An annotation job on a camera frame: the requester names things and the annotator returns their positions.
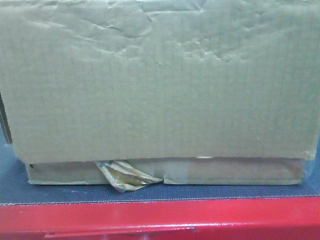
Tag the large brown cardboard box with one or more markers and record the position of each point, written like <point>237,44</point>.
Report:
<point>206,92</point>

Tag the crumpled clear packing tape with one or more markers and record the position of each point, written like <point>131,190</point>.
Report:
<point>124,177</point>

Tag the dark blue fabric mat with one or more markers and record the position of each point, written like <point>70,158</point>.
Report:
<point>16,190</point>

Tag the red metal cart edge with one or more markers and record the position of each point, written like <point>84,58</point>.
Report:
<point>233,219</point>

